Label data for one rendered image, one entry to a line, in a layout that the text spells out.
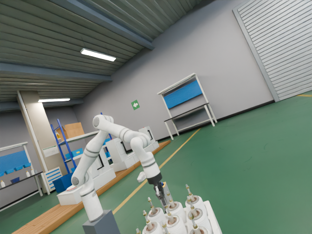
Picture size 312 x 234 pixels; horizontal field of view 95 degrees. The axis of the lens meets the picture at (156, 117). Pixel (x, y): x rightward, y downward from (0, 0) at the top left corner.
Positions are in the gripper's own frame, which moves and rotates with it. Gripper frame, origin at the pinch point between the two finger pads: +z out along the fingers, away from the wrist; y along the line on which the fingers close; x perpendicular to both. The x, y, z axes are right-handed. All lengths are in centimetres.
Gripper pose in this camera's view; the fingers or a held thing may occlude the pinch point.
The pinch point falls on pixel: (164, 201)
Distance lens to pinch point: 82.0
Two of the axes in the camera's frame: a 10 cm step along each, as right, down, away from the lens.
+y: 0.6, 0.3, 10.0
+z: 3.8, 9.2, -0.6
